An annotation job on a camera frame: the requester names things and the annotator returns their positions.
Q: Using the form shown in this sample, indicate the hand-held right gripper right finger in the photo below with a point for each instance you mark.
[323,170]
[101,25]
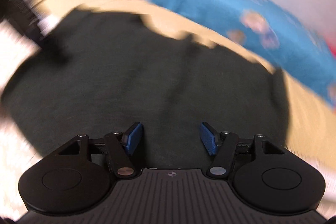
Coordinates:
[210,138]

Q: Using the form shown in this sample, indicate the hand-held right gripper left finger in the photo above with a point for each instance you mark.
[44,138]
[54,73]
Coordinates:
[132,138]

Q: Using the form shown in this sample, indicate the dark green sweater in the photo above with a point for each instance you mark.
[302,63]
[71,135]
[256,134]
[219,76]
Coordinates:
[131,82]

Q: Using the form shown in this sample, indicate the yellow blanket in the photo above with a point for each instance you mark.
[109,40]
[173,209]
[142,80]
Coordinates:
[302,108]

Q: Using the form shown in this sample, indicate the blue floral bed sheet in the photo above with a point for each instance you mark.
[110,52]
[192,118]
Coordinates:
[223,3]

